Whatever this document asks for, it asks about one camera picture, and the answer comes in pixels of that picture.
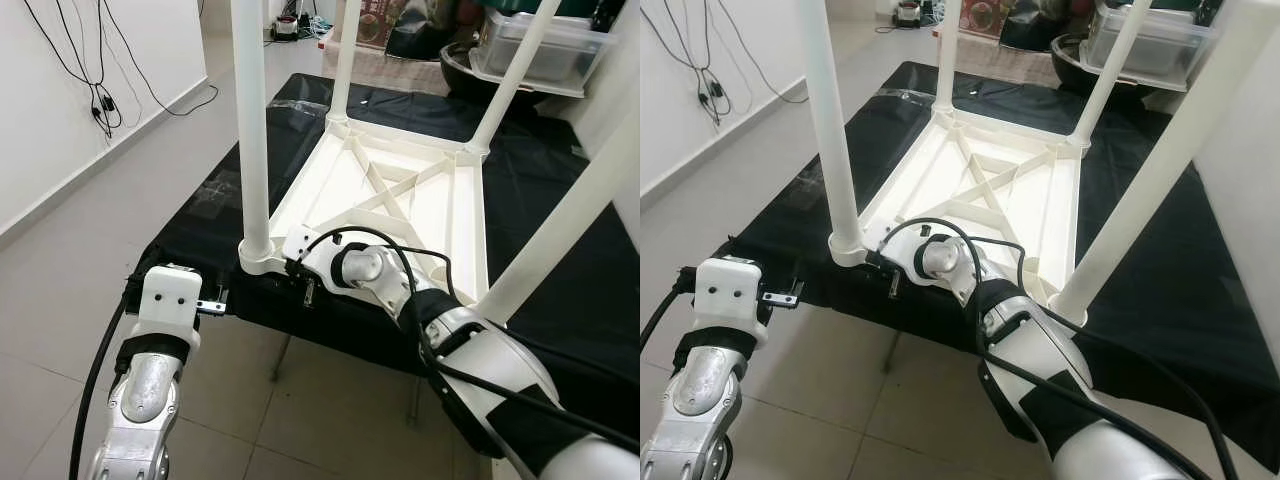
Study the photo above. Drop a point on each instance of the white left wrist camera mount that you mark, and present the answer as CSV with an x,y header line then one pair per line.
x,y
730,290
170,295

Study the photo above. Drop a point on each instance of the black plastic bag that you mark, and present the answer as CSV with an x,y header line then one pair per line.
x,y
430,35
1040,25

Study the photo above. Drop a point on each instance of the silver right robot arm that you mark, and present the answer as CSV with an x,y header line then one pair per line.
x,y
500,370
1060,370

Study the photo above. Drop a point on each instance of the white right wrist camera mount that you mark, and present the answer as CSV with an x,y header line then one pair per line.
x,y
900,262
300,245

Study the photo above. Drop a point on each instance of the beige cloth covered bench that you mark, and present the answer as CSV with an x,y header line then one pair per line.
x,y
400,70
1010,60

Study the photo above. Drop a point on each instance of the red printed carton box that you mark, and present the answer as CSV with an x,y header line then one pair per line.
x,y
987,20
380,25

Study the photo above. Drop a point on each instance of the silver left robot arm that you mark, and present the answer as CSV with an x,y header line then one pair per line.
x,y
145,400
700,400

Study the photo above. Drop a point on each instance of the large black basin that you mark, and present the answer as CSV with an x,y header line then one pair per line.
x,y
460,75
1070,60

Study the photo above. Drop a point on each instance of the clear tape patch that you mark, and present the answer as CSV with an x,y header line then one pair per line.
x,y
220,195

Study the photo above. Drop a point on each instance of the clear tape strip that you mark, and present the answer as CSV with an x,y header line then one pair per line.
x,y
298,102
900,92

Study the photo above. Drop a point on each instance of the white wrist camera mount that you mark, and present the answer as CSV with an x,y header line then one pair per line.
x,y
900,262
170,295
300,245
730,290

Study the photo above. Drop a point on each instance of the grey metal table leg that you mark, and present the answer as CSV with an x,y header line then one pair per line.
x,y
893,350
283,358
414,400

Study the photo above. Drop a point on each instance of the clear plastic storage box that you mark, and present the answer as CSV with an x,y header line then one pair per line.
x,y
570,55
1170,45

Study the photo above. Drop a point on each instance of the black tablecloth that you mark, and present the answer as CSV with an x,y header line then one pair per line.
x,y
1200,260
530,170

